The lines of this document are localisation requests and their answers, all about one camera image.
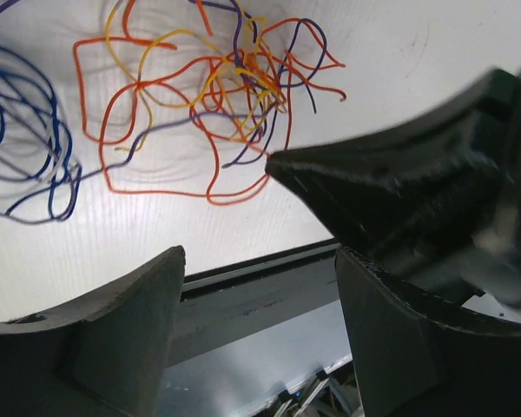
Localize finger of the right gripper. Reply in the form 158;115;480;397
266;69;521;255

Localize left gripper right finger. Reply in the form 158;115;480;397
335;248;521;416

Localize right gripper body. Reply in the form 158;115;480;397
373;64;521;309

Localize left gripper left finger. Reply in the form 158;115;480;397
0;246;185;416

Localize coloured wire bundle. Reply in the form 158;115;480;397
72;0;347;206

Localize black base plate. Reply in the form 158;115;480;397
167;240;339;366

